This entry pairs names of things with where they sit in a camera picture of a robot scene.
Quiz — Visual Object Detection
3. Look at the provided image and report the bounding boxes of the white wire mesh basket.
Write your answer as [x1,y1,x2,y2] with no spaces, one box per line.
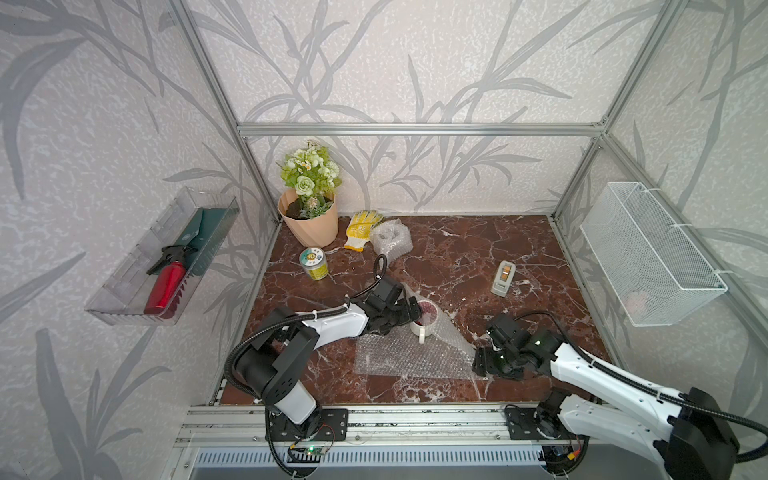
[580,182,728,327]

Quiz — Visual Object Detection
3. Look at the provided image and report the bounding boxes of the clear bubble wrap sheet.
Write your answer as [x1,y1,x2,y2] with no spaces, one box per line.
[354,288,478,380]
[370,219,413,263]

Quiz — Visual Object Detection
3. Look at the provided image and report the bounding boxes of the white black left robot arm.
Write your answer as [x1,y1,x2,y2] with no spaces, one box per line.
[224,274,422,425]

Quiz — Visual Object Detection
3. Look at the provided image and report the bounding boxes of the aluminium frame crossbar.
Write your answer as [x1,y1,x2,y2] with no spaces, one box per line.
[237,123,603,137]

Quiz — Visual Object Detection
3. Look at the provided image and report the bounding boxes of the white mug red inside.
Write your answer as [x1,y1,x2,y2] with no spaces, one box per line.
[409,300,439,344]

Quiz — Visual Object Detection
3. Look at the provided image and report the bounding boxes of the green white artificial flowers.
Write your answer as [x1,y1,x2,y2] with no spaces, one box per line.
[280,141,342,220]

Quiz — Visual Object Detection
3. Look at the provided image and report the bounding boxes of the aluminium mounting rail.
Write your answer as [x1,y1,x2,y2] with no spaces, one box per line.
[173,401,679,448]

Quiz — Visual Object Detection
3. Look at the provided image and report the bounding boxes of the clear plastic wall tray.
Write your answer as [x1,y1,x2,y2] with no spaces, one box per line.
[85,187,240,326]

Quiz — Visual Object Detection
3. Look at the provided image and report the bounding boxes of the red black spray bottle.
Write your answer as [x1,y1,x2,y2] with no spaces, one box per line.
[143,245,187,319]

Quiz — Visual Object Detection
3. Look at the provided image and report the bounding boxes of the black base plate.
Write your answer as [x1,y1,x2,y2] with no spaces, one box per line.
[265,407,350,442]
[503,404,563,440]

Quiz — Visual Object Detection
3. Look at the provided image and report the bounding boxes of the yellow white work glove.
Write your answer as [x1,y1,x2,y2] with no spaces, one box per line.
[344,210,384,252]

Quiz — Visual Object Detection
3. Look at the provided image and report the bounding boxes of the small green labelled tin can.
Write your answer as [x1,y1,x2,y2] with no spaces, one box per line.
[299,247,328,280]

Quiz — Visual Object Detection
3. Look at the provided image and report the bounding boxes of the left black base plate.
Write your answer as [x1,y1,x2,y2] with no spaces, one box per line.
[265,407,350,442]

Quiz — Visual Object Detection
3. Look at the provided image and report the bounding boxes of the beige flower pot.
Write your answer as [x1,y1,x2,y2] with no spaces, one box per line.
[278,189,339,248]

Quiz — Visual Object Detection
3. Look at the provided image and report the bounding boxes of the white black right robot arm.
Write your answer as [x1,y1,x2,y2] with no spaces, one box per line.
[472,314,767,479]

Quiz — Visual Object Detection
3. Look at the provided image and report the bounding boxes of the grey tape dispenser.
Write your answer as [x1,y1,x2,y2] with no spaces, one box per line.
[491,261,516,297]

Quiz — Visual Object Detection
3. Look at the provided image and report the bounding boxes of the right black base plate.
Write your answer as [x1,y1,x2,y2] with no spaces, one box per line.
[503,404,563,440]

